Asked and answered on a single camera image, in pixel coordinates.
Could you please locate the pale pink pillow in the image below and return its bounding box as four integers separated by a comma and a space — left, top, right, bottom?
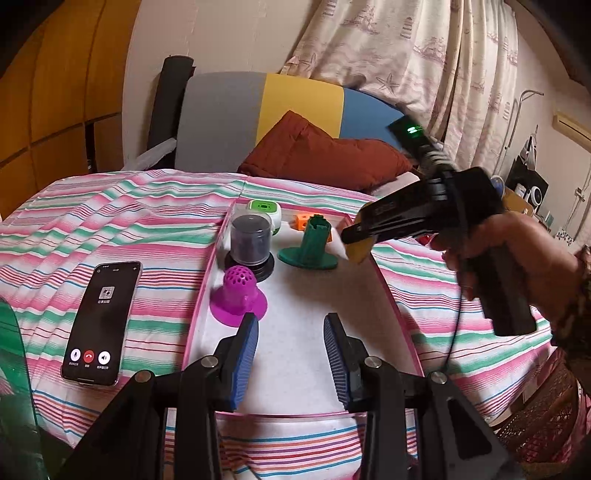
376, 168, 426, 195

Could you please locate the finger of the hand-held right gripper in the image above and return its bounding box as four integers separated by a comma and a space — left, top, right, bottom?
340, 220, 393, 245

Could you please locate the pink green striped blanket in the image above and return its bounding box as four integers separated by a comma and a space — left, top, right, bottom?
0, 168, 564, 480

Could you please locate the black smartphone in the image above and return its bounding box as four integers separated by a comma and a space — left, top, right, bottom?
61, 261, 143, 387

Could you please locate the orange block with holes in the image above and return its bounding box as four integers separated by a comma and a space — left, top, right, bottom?
290, 213, 333, 243

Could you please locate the green flanged spool stand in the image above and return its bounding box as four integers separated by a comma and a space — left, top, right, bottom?
278, 213, 339, 272

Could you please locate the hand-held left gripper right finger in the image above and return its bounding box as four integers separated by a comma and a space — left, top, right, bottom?
323, 313, 527, 480

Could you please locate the white and green plastic device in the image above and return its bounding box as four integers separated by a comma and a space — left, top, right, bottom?
247, 198, 283, 236

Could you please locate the magenta perforated strainer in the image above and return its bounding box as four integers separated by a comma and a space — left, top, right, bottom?
210, 265, 269, 328

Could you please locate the patterned red clothing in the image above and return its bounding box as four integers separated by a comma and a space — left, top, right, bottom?
492, 346, 591, 480

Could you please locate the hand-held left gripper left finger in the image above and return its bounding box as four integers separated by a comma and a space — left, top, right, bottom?
53, 312, 260, 480

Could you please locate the person's right forearm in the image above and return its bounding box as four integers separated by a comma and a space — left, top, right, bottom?
551, 244, 591, 352

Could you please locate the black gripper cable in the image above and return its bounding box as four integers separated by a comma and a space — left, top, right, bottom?
441, 258, 467, 374

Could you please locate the white metal pole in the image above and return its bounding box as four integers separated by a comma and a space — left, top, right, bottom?
505, 89, 546, 162

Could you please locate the wall air conditioner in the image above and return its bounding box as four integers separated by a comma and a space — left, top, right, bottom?
553, 111, 591, 151

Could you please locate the patterned cream curtain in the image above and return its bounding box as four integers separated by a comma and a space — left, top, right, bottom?
279, 0, 518, 153

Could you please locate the small yellow block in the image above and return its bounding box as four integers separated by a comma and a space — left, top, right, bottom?
344, 237, 371, 265

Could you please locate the rust red cushion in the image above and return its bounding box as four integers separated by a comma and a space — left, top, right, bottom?
238, 111, 414, 193

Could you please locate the person's right hand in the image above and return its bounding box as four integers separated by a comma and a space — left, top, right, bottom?
429, 211, 585, 324

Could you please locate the dark clear cylinder container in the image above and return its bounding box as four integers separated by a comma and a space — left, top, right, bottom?
225, 213, 276, 283

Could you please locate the wooden wardrobe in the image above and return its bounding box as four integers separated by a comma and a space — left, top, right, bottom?
0, 0, 144, 217

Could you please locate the grey yellow blue headboard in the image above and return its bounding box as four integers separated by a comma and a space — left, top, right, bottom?
175, 71, 419, 174

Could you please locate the white tray with pink rim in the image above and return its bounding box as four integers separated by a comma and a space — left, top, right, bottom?
181, 196, 426, 418

